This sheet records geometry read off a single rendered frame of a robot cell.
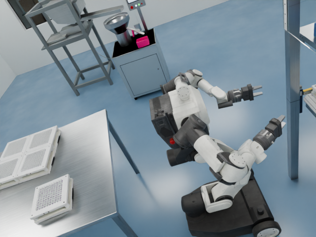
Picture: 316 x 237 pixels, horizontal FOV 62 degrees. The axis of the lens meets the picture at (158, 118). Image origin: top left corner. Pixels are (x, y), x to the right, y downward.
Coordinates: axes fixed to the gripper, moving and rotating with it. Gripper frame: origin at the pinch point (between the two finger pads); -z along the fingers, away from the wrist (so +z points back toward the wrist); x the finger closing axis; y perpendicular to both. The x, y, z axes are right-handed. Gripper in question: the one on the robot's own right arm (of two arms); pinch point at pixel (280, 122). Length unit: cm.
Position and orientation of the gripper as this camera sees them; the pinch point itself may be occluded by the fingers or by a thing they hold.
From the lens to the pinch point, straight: 155.2
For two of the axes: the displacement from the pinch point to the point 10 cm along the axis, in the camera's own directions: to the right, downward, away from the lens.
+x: 3.5, 7.0, 6.3
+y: 5.7, 3.7, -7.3
